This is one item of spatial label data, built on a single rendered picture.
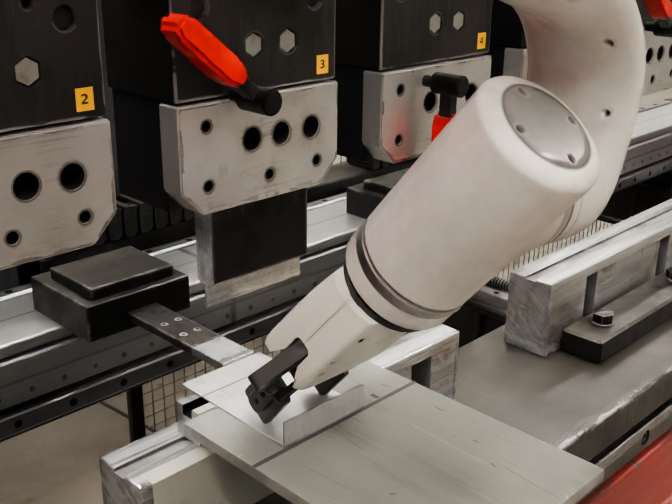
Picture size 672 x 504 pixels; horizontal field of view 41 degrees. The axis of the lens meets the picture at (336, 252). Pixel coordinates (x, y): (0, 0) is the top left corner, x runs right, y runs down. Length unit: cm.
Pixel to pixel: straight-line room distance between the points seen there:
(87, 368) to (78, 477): 152
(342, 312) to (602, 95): 21
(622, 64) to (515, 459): 30
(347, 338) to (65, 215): 19
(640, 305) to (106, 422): 181
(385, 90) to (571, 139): 26
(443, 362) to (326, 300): 36
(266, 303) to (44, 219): 56
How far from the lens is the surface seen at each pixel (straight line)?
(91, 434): 265
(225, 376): 78
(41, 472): 253
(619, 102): 58
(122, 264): 94
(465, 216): 51
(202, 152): 62
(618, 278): 124
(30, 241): 57
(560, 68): 58
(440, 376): 94
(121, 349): 98
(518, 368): 109
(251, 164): 65
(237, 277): 72
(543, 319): 110
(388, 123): 75
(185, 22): 56
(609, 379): 109
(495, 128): 49
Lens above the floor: 137
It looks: 21 degrees down
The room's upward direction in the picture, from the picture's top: 1 degrees clockwise
